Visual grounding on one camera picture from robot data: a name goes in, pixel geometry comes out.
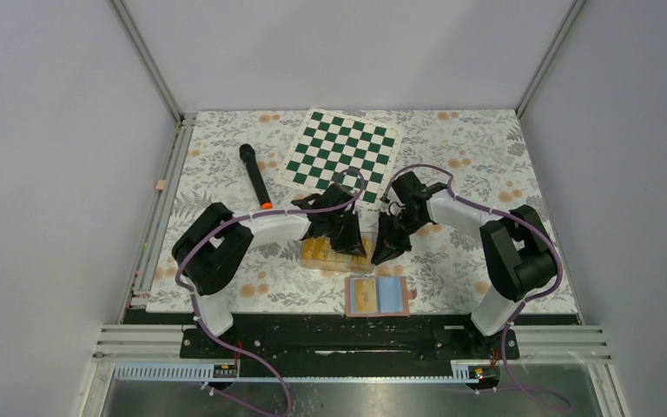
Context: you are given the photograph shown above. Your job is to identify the aluminium frame post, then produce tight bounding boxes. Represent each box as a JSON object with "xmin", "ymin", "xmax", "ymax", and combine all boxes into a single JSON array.
[
  {"xmin": 108, "ymin": 0, "xmax": 184, "ymax": 123},
  {"xmin": 515, "ymin": 0, "xmax": 588, "ymax": 119}
]

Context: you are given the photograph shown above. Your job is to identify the aluminium frame post left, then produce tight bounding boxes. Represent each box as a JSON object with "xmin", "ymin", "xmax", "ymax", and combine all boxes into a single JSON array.
[{"xmin": 108, "ymin": 0, "xmax": 184, "ymax": 123}]

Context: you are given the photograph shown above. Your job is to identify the single yellow credit card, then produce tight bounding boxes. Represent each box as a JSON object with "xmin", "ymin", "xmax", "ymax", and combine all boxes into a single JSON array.
[{"xmin": 353, "ymin": 279, "xmax": 378, "ymax": 314}]

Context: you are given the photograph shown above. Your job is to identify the green white checkerboard mat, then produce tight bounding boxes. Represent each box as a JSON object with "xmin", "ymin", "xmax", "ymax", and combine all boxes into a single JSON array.
[{"xmin": 275, "ymin": 109, "xmax": 404, "ymax": 210}]

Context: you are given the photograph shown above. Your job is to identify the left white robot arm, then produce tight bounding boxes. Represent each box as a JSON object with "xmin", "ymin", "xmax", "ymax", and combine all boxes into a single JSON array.
[{"xmin": 172, "ymin": 183, "xmax": 367, "ymax": 357}]

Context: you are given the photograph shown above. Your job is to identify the purple cable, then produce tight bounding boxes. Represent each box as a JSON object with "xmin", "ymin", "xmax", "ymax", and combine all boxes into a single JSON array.
[
  {"xmin": 173, "ymin": 168, "xmax": 368, "ymax": 417},
  {"xmin": 382, "ymin": 163, "xmax": 573, "ymax": 413}
]

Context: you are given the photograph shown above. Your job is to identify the aluminium frame post right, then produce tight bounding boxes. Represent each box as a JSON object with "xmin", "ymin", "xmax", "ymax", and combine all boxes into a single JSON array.
[{"xmin": 515, "ymin": 0, "xmax": 588, "ymax": 119}]

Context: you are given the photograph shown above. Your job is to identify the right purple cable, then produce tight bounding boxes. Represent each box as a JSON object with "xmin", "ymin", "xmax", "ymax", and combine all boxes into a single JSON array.
[{"xmin": 382, "ymin": 163, "xmax": 573, "ymax": 413}]

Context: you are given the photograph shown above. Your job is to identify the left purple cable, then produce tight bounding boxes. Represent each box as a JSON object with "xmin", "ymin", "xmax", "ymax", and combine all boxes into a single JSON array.
[{"xmin": 173, "ymin": 168, "xmax": 368, "ymax": 417}]

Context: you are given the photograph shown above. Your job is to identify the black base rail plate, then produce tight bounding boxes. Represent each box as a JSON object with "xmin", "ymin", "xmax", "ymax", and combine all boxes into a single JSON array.
[{"xmin": 180, "ymin": 314, "xmax": 520, "ymax": 380}]

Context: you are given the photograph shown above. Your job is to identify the black marker orange cap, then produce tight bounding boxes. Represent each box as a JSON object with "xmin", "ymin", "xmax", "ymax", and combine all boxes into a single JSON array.
[{"xmin": 239, "ymin": 143, "xmax": 273, "ymax": 209}]

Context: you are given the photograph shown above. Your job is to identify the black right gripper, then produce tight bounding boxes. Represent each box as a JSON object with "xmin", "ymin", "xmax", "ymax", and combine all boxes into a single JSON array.
[{"xmin": 372, "ymin": 210, "xmax": 427, "ymax": 267}]

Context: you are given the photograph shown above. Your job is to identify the yellow credit cards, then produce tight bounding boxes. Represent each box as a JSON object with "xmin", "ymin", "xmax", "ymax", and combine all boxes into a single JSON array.
[{"xmin": 301, "ymin": 236, "xmax": 375, "ymax": 272}]

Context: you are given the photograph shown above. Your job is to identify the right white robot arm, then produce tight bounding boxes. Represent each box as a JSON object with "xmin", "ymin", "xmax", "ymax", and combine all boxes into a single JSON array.
[{"xmin": 372, "ymin": 167, "xmax": 564, "ymax": 358}]

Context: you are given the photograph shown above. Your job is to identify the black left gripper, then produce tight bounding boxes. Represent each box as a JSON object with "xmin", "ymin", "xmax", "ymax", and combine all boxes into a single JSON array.
[{"xmin": 325, "ymin": 210, "xmax": 367, "ymax": 258}]

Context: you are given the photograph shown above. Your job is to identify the tan leather card holder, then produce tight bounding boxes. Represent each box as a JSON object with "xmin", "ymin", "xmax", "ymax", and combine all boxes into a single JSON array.
[{"xmin": 345, "ymin": 275, "xmax": 411, "ymax": 318}]

